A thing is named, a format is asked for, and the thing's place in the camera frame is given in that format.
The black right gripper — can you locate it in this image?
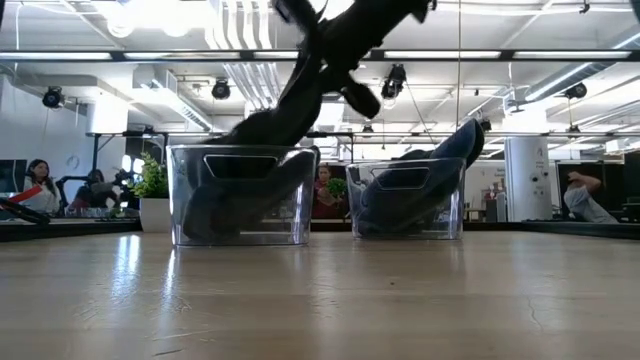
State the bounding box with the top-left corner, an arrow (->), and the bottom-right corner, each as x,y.
272,0 -> 396,144

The dark gray cap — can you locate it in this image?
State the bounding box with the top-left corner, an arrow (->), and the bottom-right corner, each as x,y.
181,113 -> 322,243

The blue-grey cloth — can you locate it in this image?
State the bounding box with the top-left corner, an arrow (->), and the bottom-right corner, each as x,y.
355,118 -> 486,238

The black ceiling spotlight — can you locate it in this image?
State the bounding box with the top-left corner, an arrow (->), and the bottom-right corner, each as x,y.
380,63 -> 408,100
41,85 -> 65,110
210,78 -> 232,101
563,82 -> 589,100

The green plant bunch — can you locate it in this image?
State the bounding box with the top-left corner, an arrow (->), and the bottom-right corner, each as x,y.
327,177 -> 349,198

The person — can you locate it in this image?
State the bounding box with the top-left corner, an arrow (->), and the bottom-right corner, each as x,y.
22,158 -> 62,215
312,163 -> 350,220
563,170 -> 620,224
69,168 -> 114,211

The clear plastic bin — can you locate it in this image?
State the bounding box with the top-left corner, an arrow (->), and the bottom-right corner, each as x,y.
345,157 -> 467,241
166,144 -> 319,248

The small green potted plant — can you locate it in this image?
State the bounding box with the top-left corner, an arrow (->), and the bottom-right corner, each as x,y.
130,151 -> 171,234

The white round column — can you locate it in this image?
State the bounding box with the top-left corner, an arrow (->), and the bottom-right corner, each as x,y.
503,135 -> 551,223

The red strip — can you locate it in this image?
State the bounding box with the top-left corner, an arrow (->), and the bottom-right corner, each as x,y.
7,185 -> 45,205

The dark computer monitor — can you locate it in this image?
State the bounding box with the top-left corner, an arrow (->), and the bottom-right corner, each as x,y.
0,158 -> 29,194

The black slanted bar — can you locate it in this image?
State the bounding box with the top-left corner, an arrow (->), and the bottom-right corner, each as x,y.
0,198 -> 52,226

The thin hanging cable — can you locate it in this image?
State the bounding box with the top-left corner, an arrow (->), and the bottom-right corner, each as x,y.
455,0 -> 463,132

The black background frame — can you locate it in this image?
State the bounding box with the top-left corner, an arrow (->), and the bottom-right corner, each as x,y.
84,129 -> 506,172

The black overhead frame rail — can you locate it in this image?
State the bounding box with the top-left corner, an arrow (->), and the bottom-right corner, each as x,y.
0,48 -> 640,64

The black metal table frame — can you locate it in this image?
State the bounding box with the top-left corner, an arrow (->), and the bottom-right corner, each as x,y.
0,217 -> 640,244

